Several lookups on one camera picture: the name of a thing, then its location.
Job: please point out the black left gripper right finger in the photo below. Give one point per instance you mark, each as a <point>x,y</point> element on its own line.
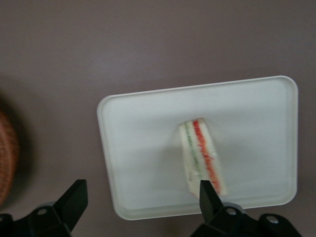
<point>209,205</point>

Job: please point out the brown round wicker basket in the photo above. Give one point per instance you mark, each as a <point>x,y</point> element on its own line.
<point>7,158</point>

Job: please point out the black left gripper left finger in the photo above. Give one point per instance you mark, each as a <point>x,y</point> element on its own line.
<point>74,205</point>

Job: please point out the beige rectangular tray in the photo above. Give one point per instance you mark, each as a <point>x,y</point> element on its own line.
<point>148,160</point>

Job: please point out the triangular sandwich wedge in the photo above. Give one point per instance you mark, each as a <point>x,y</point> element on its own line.
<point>197,148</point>

